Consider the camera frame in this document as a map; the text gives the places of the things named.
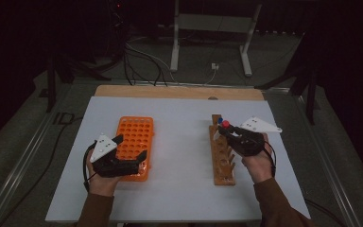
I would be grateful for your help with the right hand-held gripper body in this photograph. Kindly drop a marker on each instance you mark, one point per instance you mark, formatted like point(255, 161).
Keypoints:
point(247, 143)

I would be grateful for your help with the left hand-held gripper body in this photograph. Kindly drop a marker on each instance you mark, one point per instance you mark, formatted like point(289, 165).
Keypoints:
point(113, 168)

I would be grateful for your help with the clear test tube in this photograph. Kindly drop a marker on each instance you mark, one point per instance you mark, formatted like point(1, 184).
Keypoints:
point(143, 167)

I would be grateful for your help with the blue capped test tube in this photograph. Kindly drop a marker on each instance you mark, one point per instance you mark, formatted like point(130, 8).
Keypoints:
point(220, 120)

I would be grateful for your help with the orange plastic tube rack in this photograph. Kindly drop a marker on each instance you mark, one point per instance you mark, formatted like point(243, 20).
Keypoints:
point(135, 132)

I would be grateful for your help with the wooden tube rack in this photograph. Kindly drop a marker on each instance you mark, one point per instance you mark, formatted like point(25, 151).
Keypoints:
point(220, 167)

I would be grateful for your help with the person's left hand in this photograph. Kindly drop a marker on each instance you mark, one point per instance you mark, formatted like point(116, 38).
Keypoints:
point(102, 186)

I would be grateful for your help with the person's right hand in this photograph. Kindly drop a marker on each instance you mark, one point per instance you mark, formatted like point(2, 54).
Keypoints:
point(260, 167)

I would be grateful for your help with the white board sheet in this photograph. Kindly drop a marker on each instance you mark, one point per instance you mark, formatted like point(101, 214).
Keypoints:
point(182, 142)

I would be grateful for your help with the white plug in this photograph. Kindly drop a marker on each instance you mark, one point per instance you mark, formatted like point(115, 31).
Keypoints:
point(215, 66)

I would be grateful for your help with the wooden table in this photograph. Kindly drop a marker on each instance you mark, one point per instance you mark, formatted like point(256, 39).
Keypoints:
point(170, 92)

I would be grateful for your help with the black tripod stand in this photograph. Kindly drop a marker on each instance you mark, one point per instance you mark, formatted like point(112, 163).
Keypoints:
point(51, 91)
point(311, 101)

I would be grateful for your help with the grey metal stand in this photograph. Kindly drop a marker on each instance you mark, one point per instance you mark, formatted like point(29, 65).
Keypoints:
point(214, 23)

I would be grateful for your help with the dark equipment rack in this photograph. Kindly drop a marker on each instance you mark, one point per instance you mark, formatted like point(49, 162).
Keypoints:
point(117, 19)

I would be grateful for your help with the metal floor rail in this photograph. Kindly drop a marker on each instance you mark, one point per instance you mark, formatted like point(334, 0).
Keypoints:
point(19, 165)
point(186, 84)
point(327, 170)

